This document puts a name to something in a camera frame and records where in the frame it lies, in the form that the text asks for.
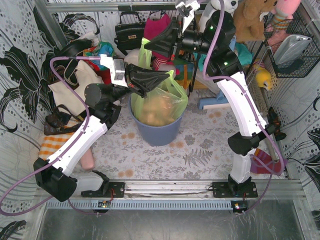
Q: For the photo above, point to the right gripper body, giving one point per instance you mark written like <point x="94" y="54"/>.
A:
<point x="176" y="40"/>

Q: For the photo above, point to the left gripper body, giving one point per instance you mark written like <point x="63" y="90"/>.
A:
<point x="129" y="78"/>

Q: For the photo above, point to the green trash bag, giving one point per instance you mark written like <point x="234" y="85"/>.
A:
<point x="168" y="87"/>

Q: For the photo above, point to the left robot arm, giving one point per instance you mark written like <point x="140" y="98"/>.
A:
<point x="54" y="175"/>

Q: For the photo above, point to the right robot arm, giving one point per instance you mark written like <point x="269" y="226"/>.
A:
<point x="252" y="127"/>

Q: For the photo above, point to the magenta hanging bag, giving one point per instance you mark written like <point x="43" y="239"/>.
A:
<point x="155" y="27"/>

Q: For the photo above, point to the blue trash bin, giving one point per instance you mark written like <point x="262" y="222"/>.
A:
<point x="157" y="136"/>

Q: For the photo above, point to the red cloth in basket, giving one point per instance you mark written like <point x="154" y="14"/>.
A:
<point x="104" y="74"/>

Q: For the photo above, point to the white fluffy plush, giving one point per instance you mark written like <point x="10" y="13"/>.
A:
<point x="134" y="57"/>

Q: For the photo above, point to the crumpled brown paper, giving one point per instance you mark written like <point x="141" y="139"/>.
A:
<point x="157" y="111"/>

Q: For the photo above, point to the black handbag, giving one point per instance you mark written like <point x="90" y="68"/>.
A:
<point x="129" y="36"/>

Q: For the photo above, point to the colourful printed cloth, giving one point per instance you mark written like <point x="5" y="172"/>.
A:
<point x="103" y="48"/>

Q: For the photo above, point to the white dog plush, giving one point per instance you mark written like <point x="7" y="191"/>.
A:
<point x="214" y="5"/>

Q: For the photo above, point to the teal folded cloth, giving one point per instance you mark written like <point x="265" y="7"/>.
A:
<point x="244" y="55"/>

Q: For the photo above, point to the brown teddy bear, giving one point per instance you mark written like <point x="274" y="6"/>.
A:
<point x="248" y="19"/>

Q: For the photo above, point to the black round hat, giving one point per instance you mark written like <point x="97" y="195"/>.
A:
<point x="74" y="48"/>

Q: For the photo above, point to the blue broom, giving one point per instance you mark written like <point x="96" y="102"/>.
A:
<point x="212" y="102"/>

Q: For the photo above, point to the pink glasses case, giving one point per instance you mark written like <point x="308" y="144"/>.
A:
<point x="87" y="161"/>

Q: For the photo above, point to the orange checked cloth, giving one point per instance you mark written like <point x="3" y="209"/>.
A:
<point x="52" y="143"/>

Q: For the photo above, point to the yellow duck plush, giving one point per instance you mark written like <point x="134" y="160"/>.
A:
<point x="262" y="76"/>

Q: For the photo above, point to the pink plush toy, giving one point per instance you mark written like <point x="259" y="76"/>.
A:
<point x="284" y="10"/>

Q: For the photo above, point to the silver foil pouch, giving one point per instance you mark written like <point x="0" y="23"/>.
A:
<point x="291" y="48"/>

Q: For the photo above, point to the purple orange sock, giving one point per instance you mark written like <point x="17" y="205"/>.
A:
<point x="265" y="162"/>

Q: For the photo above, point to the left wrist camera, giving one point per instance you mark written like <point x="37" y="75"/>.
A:
<point x="117" y="69"/>

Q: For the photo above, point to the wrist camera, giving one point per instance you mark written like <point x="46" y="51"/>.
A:
<point x="117" y="69"/>
<point x="186" y="9"/>

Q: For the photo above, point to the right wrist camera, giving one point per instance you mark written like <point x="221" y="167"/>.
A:
<point x="186" y="9"/>

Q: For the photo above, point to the dark brown strap bag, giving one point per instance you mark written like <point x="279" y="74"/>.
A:
<point x="56" y="123"/>

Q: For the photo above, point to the black wire basket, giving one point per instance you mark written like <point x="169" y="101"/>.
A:
<point x="275" y="35"/>

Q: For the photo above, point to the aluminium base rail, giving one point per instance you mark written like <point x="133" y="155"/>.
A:
<point x="182" y="195"/>

